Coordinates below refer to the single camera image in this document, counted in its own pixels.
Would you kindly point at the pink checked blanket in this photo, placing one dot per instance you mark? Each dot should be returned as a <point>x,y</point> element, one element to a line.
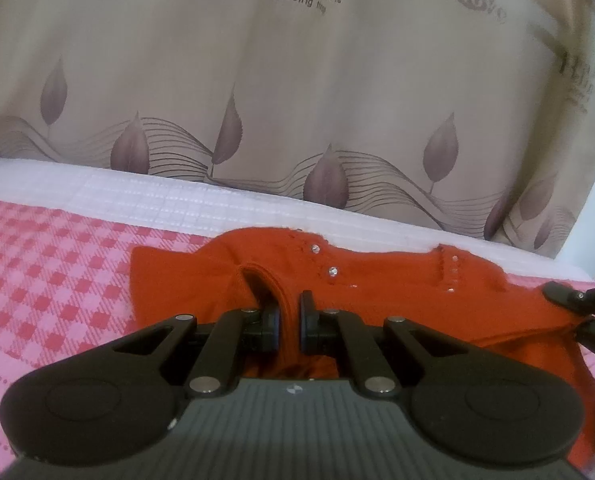
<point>52,270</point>

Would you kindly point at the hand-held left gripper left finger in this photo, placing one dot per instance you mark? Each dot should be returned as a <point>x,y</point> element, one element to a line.
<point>272,325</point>

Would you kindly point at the red knit sweater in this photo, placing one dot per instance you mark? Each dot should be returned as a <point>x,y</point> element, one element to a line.
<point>377,280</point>

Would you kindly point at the beige leaf print curtain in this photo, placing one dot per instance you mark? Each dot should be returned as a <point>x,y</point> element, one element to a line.
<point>277,85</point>

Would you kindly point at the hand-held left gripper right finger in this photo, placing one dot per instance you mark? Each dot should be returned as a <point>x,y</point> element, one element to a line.
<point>306,325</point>

